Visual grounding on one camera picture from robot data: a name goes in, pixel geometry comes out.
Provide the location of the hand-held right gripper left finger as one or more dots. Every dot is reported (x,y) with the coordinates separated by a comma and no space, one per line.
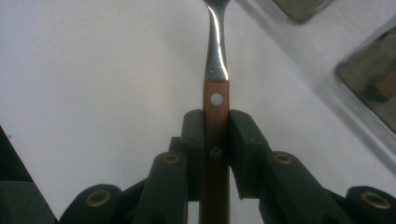
(194,149)

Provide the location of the translucent grey plastic basket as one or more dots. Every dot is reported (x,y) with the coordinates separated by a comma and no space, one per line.
(299,9)
(367,71)

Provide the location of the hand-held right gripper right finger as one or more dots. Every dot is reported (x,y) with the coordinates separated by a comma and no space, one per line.
(247,155)

